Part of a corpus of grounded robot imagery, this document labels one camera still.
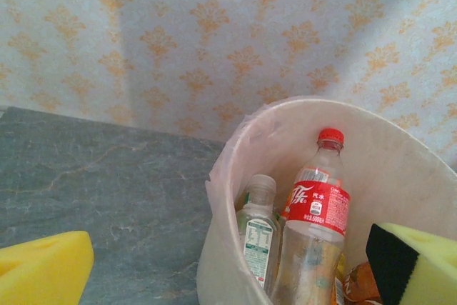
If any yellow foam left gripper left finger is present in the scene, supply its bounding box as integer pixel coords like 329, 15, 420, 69
0, 230, 95, 305

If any yellow black-padded left gripper right finger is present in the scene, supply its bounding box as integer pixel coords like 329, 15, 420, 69
366, 222, 457, 305

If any orange label plastic bottle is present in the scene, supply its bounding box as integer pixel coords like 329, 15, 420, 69
333, 253, 383, 305

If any red cap cola bottle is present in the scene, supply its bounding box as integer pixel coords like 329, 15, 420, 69
269, 128, 351, 305

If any clear bottle white green label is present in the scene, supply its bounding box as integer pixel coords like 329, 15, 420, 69
235, 174, 283, 291

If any white plastic bin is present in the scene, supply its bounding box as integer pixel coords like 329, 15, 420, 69
196, 96, 457, 305

